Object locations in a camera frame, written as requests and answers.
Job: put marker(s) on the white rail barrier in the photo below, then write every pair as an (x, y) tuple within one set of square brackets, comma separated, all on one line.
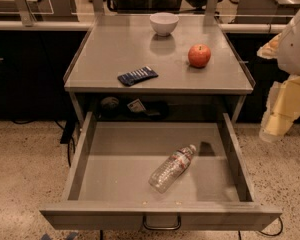
[(85, 26)]

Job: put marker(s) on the black drawer handle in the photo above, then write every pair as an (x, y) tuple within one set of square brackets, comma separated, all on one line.
[(161, 223)]

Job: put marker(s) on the blue snack packet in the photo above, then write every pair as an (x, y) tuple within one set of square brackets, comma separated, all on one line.
[(142, 74)]

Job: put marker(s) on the grey open drawer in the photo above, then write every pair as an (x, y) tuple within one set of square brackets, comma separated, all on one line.
[(107, 186)]

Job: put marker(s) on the dark round object under counter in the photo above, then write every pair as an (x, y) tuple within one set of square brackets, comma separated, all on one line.
[(109, 105)]

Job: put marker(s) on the white tag card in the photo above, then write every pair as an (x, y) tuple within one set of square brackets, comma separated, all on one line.
[(136, 106)]

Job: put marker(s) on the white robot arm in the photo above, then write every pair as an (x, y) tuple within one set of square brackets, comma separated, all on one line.
[(288, 54)]

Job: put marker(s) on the grey metal counter cabinet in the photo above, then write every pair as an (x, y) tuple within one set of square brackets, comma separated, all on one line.
[(124, 43)]

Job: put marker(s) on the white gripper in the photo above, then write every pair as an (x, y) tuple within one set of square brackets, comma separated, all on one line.
[(295, 49)]

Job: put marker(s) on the white bowl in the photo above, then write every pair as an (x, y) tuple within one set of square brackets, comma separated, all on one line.
[(163, 23)]

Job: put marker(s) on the clear plastic water bottle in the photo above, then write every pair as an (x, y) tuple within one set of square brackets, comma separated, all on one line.
[(172, 168)]

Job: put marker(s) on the red apple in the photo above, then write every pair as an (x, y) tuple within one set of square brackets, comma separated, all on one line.
[(199, 55)]

